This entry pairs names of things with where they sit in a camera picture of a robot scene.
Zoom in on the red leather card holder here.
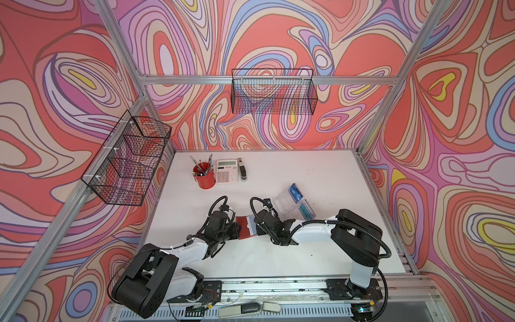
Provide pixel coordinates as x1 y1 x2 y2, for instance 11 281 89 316
236 215 258 240

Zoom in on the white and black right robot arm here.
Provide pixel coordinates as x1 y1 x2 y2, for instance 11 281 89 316
249 197 392 301

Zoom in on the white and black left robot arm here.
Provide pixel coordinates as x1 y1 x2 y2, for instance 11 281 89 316
107 196 241 319

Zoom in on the clear plastic card tray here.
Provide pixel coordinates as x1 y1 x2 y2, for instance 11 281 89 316
272 188 308 221

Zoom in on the teal credit card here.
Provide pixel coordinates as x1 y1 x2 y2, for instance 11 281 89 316
299 201 316 221

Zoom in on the beige and black stapler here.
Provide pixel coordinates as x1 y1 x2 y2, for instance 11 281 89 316
237 158 248 181

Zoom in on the pink desk calculator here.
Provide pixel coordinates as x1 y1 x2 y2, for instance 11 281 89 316
215 159 240 185

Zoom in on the red metal pen bucket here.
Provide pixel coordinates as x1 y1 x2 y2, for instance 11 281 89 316
193 162 216 190

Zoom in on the grey pencil in bucket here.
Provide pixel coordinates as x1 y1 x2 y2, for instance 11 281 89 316
190 156 203 170

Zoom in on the black wire basket on left wall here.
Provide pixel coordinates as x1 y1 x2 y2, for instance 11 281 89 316
81 111 172 207

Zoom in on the black wire basket on wall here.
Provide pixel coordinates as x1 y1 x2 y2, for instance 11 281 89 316
231 67 319 115
81 111 172 207

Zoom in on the black wire basket on back wall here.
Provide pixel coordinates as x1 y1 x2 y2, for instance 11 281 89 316
231 67 319 115

